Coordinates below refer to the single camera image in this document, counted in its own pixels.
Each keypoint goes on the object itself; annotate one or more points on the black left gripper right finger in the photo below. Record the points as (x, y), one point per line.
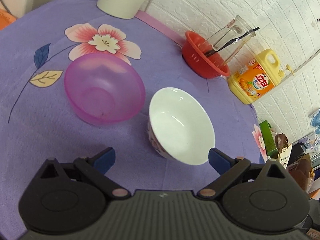
(231, 172)

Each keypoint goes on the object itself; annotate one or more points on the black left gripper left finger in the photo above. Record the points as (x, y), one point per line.
(93, 171)

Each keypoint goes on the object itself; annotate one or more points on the white floral ceramic bowl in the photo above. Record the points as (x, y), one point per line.
(179, 128)

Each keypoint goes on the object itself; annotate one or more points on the purple plastic bowl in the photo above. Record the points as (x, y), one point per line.
(103, 89)

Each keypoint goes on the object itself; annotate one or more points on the green box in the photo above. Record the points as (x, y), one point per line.
(268, 138)

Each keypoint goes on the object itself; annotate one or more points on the beige paper bag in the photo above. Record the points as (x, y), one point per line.
(284, 149)

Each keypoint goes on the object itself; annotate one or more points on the brown bag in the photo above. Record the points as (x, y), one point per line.
(302, 172)

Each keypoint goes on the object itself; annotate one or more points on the yellow dish soap bottle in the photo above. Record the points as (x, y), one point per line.
(257, 77)

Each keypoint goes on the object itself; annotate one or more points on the red plastic colander basket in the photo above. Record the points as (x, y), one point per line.
(205, 67)

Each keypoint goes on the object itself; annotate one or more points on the black straw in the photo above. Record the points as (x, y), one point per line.
(232, 41)

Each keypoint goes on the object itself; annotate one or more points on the clear glass jar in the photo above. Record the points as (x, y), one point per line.
(237, 27)

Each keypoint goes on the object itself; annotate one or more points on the orange plastic basin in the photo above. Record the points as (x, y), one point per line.
(5, 19)

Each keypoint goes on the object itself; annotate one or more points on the blue wall decoration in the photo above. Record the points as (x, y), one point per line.
(315, 121)

